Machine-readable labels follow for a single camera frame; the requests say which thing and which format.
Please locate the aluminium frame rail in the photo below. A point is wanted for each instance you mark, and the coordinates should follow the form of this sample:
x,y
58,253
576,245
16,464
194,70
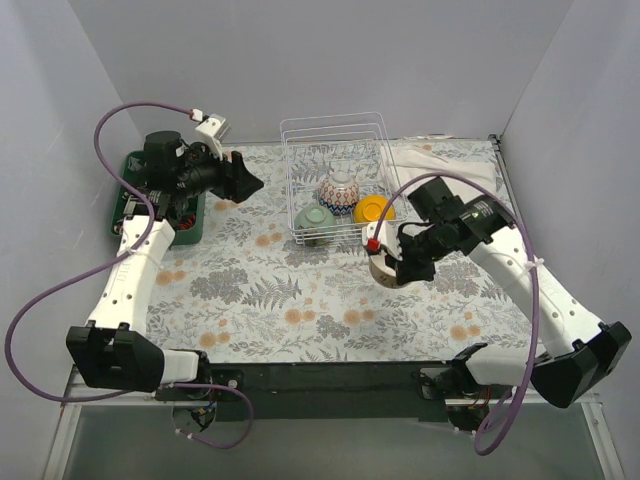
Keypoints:
x,y
325,421

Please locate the light green flower bowl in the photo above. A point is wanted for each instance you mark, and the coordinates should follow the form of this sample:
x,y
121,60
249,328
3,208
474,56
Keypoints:
x,y
314,225

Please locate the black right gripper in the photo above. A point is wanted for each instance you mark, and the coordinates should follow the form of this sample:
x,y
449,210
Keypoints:
x,y
415,254

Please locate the floral patterned table mat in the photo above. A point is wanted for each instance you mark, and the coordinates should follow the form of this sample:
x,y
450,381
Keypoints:
x,y
247,292

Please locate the yellow bowl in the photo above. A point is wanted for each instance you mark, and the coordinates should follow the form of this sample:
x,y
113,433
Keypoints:
x,y
369,209

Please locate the white bowl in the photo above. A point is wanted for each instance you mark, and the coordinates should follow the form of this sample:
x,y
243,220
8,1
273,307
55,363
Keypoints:
x,y
381,273

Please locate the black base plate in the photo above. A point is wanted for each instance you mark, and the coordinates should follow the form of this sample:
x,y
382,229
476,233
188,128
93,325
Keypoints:
x,y
345,390

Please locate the white folded cloth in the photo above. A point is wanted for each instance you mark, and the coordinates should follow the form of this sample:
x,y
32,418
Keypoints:
x,y
403,164

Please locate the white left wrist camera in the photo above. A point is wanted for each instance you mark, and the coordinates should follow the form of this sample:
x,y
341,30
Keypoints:
x,y
210,130

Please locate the green compartment organizer tray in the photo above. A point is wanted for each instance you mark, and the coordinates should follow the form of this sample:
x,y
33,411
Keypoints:
x,y
186,218

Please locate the orange patterned bowl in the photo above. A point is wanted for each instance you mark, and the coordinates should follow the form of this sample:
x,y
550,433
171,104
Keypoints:
x,y
339,192

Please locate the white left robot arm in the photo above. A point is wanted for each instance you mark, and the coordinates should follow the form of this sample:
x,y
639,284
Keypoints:
x,y
111,351

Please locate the white wire dish rack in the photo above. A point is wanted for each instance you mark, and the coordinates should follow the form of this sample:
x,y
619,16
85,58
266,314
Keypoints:
x,y
333,163

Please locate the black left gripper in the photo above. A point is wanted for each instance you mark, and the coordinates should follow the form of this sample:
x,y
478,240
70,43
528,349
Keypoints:
x,y
229,176

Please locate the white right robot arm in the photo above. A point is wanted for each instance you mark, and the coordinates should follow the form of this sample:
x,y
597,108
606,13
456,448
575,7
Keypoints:
x,y
570,350

